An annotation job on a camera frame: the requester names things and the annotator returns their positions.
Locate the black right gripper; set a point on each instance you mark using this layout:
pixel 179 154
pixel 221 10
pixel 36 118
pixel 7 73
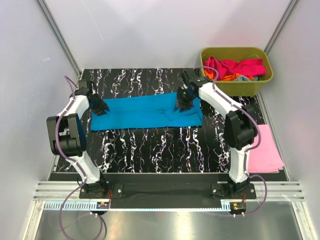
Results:
pixel 185 106

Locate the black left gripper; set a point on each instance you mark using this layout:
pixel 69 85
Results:
pixel 100 111

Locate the blue t shirt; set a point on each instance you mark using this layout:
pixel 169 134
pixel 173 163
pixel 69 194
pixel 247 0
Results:
pixel 144 112

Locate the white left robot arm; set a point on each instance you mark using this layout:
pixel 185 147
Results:
pixel 68 140

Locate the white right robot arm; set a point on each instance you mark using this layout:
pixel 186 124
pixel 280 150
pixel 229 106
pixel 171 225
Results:
pixel 240 128

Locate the black marble pattern mat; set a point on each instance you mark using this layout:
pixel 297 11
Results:
pixel 154 150

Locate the orange t shirt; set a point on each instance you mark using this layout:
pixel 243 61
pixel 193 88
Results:
pixel 225 78

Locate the magenta t shirt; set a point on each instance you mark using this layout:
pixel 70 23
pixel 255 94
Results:
pixel 247 67

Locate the olive green plastic bin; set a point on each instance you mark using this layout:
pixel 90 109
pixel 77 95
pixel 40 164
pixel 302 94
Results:
pixel 238 88

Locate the grey t shirt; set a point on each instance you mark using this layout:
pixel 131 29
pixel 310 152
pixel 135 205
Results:
pixel 243 78

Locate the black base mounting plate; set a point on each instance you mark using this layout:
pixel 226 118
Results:
pixel 178 189

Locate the folded pink t shirt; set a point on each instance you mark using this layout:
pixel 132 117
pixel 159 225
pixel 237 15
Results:
pixel 265 158

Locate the white slotted cable duct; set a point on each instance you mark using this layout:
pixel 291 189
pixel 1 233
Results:
pixel 126 207

